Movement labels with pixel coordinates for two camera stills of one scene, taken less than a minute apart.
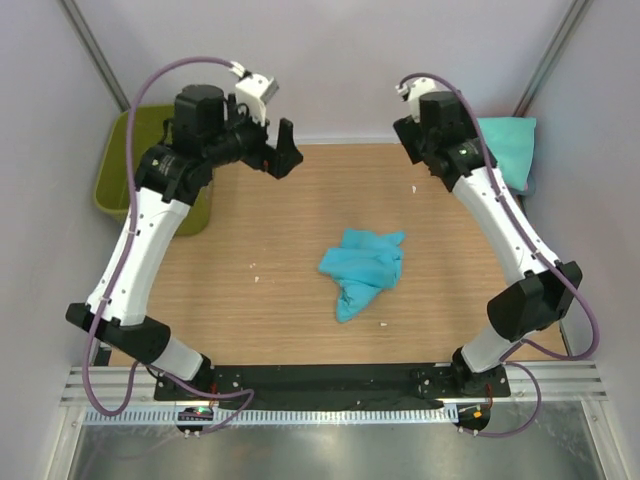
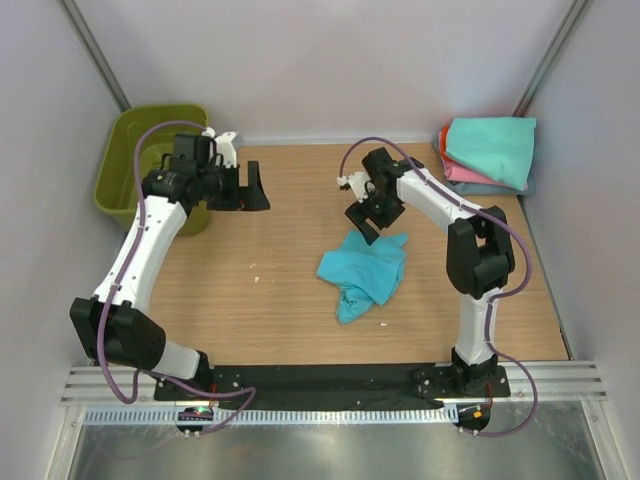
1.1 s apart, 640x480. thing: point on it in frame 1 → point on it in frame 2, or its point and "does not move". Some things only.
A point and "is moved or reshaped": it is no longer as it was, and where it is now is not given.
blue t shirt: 366,262 is moved or reshaped
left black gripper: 267,154 → 242,186
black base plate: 323,384 does not move
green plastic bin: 112,191 does not move
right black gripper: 405,138 → 378,215
